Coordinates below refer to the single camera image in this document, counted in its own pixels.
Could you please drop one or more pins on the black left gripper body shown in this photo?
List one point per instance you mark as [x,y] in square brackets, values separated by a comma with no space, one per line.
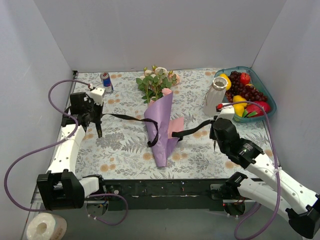
[95,116]

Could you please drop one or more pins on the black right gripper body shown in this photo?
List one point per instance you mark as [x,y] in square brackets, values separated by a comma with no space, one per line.
[213,128]

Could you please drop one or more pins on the black printed ribbon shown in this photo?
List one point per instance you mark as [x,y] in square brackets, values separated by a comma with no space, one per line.
[180,135]

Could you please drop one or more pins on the purple wrapping paper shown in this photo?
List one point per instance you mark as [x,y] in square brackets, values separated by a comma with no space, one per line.
[160,112]

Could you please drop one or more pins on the pink rose flower bunch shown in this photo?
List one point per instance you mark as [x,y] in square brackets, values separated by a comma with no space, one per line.
[155,81]

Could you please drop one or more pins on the pink wrapping paper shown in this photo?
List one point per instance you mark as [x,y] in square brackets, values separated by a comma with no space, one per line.
[175,125]

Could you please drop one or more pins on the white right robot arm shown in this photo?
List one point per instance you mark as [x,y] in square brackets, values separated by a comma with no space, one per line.
[297,204]

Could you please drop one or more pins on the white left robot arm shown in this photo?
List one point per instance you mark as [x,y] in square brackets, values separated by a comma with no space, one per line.
[73,130]

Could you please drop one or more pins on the white ribbed ceramic vase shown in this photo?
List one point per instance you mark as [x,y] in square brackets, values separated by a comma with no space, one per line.
[214,96]

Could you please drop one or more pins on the yellow lemon lower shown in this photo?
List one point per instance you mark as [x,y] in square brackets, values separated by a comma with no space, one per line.
[239,109]

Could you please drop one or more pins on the yellow lemon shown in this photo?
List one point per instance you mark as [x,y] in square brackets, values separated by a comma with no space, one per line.
[239,109]
[239,100]

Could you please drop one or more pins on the red bull drink can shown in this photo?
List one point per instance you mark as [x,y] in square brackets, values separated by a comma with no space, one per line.
[106,82]

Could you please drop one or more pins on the yellow lemon upper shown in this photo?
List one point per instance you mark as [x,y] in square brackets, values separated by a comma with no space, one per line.
[239,100]

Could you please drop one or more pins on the pink dragon fruit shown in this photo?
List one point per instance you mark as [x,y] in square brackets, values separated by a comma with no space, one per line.
[252,110]

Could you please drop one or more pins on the yellow pepper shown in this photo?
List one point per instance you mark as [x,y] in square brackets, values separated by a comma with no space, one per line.
[229,84]

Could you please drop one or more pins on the dark purple grape bunch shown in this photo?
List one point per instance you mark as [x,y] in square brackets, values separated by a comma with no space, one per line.
[249,92]

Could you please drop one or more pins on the floral patterned table mat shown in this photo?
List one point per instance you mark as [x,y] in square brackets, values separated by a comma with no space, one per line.
[122,153]

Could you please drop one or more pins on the red apple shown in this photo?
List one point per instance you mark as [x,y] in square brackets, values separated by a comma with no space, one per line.
[244,78]

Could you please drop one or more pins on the teal plastic fruit tray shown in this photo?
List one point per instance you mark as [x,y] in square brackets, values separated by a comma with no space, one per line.
[258,84]

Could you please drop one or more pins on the white toilet paper roll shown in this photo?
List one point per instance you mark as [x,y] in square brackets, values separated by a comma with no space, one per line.
[46,226]

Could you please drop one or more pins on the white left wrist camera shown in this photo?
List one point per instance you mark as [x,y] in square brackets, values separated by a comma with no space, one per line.
[97,94]

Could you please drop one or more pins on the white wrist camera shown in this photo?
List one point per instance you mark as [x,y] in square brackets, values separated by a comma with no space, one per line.
[225,111]
[97,94]

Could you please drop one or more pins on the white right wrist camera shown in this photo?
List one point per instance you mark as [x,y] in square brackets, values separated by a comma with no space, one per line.
[225,111]

